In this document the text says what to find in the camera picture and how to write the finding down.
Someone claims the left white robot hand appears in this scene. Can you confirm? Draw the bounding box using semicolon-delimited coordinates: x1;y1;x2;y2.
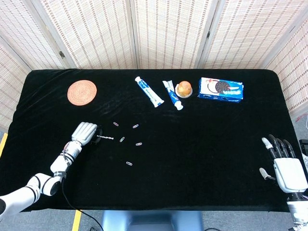
71;122;103;146

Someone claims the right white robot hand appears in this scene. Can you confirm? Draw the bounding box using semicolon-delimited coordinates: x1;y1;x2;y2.
259;134;308;194

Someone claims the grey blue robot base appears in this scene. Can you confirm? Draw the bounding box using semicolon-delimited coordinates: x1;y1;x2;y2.
102;210;204;231

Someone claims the round woven coaster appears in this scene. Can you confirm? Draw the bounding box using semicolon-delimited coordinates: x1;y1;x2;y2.
67;80;98;106

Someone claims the large white blue toothpaste tube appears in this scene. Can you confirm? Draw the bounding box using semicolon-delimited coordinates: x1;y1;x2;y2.
134;76;165;108

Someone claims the small white blue toothpaste tube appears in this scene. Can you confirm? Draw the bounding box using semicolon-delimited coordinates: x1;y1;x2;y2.
162;80;184;111

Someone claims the black velvet tablecloth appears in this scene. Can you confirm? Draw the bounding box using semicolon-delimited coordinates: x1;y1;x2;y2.
0;68;305;213

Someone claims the blue cookie box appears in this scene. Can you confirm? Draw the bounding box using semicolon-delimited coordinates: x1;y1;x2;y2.
197;77;244;104

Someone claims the yellow pudding cup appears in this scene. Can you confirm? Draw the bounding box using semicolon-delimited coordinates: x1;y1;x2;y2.
175;80;193;99

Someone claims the bamboo folding screen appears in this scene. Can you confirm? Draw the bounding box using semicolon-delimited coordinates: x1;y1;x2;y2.
0;0;308;132

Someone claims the black cable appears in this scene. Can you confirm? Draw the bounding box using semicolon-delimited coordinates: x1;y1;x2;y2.
61;177;104;231

